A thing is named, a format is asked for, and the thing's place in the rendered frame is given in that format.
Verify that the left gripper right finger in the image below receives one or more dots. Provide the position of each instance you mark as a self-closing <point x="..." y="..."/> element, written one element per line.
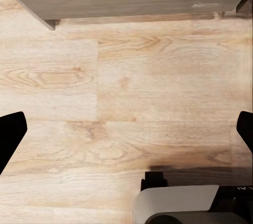
<point x="245" y="128"/>

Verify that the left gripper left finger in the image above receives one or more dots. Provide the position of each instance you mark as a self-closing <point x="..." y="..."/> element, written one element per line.
<point x="13" y="127"/>

